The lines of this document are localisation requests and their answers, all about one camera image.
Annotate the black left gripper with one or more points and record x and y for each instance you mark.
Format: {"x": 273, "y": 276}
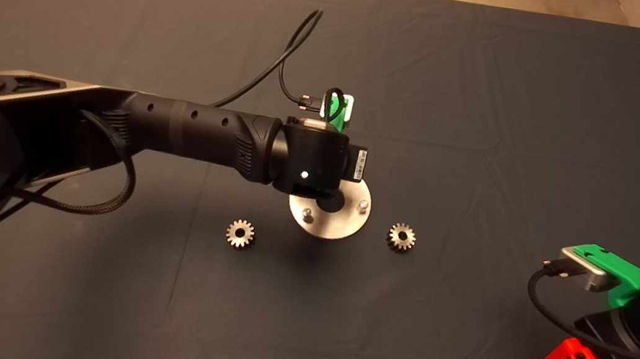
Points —
{"x": 358, "y": 163}

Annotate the round metal carrier plate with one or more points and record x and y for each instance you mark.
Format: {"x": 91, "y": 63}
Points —
{"x": 332, "y": 225}

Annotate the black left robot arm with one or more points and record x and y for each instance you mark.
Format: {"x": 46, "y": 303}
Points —
{"x": 189, "y": 130}

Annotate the small steel planetary gear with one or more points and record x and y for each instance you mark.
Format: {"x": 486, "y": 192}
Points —
{"x": 402, "y": 237}
{"x": 240, "y": 234}

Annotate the dark table cloth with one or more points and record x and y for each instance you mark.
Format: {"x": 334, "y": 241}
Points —
{"x": 493, "y": 104}

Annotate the green left camera mount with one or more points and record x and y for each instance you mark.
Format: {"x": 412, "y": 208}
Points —
{"x": 337, "y": 113}

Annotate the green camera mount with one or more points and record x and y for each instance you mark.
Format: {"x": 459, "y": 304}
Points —
{"x": 337, "y": 113}
{"x": 626, "y": 276}

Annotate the silver left camera box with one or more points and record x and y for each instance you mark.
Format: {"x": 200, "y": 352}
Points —
{"x": 349, "y": 108}

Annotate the silver camera box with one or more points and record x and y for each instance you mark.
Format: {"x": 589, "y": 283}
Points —
{"x": 349, "y": 108}
{"x": 580, "y": 269}

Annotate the silver right camera box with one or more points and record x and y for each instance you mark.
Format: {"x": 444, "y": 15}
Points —
{"x": 580, "y": 269}

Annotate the green right camera mount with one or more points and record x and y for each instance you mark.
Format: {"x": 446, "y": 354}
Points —
{"x": 626, "y": 276}

